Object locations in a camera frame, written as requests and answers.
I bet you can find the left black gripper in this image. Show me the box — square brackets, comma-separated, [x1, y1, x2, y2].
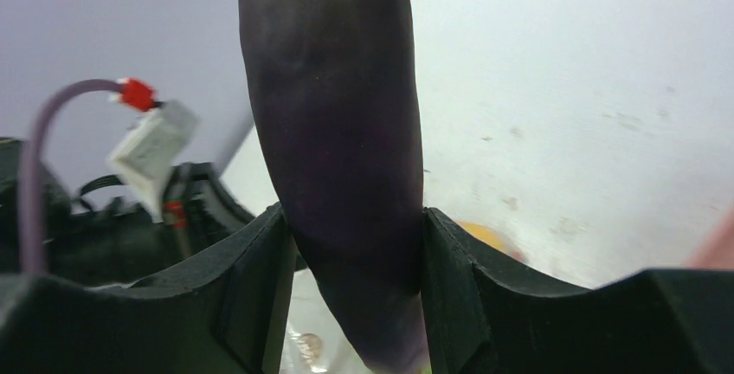
[0, 137, 256, 287]

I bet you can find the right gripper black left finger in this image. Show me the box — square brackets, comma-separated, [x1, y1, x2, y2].
[1, 204, 296, 373]

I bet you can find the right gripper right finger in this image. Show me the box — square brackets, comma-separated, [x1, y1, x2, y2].
[422, 208, 733, 373]

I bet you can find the dark purple eggplant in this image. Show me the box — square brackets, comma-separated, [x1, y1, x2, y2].
[239, 0, 428, 373]

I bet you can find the clear zip top bag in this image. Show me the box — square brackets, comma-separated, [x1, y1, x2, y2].
[280, 269, 371, 374]

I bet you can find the pink plastic basket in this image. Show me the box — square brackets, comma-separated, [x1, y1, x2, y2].
[686, 211, 733, 270]

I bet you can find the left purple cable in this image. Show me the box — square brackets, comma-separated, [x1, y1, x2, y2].
[16, 77, 157, 275]

